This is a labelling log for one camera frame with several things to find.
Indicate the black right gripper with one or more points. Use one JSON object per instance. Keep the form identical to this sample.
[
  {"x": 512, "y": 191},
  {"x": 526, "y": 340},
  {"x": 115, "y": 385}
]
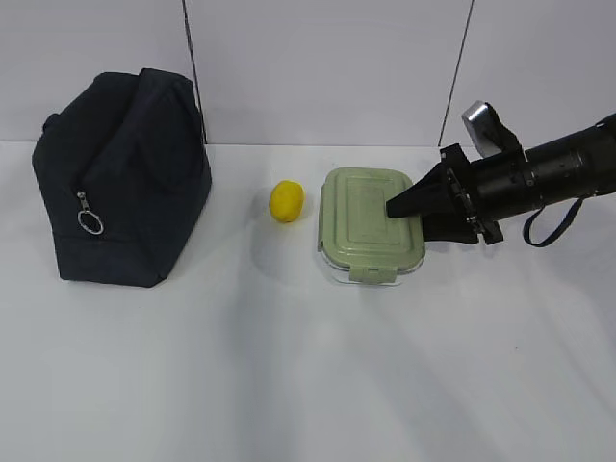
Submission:
[{"x": 451, "y": 185}]

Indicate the green lidded glass container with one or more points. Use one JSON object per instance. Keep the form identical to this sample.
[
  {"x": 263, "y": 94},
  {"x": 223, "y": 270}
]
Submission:
[{"x": 358, "y": 241}]

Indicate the yellow lemon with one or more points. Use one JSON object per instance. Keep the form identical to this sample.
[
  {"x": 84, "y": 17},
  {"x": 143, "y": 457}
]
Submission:
[{"x": 286, "y": 201}]

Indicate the navy blue lunch bag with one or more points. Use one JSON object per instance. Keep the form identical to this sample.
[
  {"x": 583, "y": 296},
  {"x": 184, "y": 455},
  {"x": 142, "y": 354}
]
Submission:
[{"x": 124, "y": 176}]

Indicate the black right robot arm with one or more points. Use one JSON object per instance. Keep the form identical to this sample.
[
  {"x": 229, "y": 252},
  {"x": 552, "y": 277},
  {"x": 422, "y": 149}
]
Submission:
[{"x": 517, "y": 181}]

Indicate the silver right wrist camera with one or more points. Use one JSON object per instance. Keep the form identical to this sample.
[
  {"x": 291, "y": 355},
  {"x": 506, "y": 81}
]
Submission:
[{"x": 482, "y": 129}]

